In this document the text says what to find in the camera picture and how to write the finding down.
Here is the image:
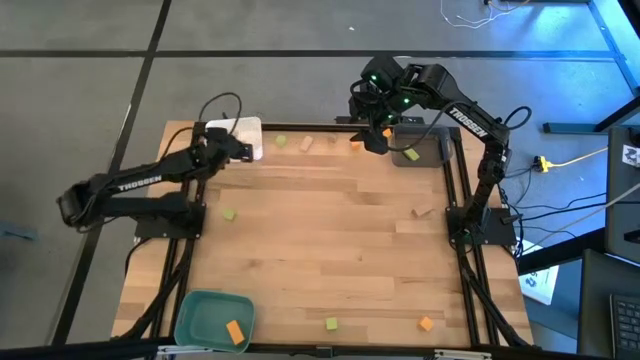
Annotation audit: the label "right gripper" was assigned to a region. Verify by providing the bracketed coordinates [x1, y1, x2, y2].
[349, 54, 424, 155]

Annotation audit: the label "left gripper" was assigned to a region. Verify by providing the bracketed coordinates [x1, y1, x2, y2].
[193, 127, 254, 169]

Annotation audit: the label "large orange block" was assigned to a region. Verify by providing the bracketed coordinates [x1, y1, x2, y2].
[225, 319, 246, 346]

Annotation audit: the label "white plastic bin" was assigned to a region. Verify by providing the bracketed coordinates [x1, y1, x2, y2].
[205, 116, 265, 162]

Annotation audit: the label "grey translucent plastic bin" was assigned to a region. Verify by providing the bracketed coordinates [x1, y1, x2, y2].
[391, 124, 454, 169]

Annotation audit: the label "teal plastic bin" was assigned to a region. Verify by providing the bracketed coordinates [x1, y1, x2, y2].
[173, 289, 256, 354]

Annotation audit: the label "white paper sheet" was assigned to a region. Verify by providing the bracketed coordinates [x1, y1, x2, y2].
[518, 239, 561, 306]

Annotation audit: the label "dark side cabinet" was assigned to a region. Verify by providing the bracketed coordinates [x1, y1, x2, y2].
[604, 124, 640, 264]

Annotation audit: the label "white marker tag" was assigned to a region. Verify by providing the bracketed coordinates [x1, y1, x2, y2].
[622, 143, 640, 169]

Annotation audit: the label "dark desk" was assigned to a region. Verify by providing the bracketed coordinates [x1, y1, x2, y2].
[577, 248, 640, 360]

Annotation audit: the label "black keyboard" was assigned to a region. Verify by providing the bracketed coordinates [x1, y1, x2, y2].
[608, 293, 640, 360]

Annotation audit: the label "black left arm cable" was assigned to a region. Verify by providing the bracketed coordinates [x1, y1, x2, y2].
[198, 92, 244, 139]

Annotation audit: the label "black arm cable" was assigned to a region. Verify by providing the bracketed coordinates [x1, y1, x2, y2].
[198, 92, 244, 139]
[502, 105, 533, 132]

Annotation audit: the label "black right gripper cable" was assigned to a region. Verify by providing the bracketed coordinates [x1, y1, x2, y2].
[384, 99, 454, 153]

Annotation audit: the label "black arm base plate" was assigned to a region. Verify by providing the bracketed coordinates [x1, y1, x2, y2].
[134, 202, 207, 240]
[446, 205, 517, 246]

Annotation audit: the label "white floor cables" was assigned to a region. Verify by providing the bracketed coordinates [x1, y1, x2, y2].
[438, 0, 532, 30]

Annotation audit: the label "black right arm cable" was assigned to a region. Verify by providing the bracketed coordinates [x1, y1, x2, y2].
[502, 105, 533, 132]

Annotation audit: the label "black floor cables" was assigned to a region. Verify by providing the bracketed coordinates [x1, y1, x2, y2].
[499, 192, 609, 236]

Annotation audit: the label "yellow floor cord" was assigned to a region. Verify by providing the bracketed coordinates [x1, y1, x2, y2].
[548, 146, 610, 169]

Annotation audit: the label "grey floor cable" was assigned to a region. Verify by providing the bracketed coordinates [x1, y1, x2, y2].
[522, 182, 640, 254]

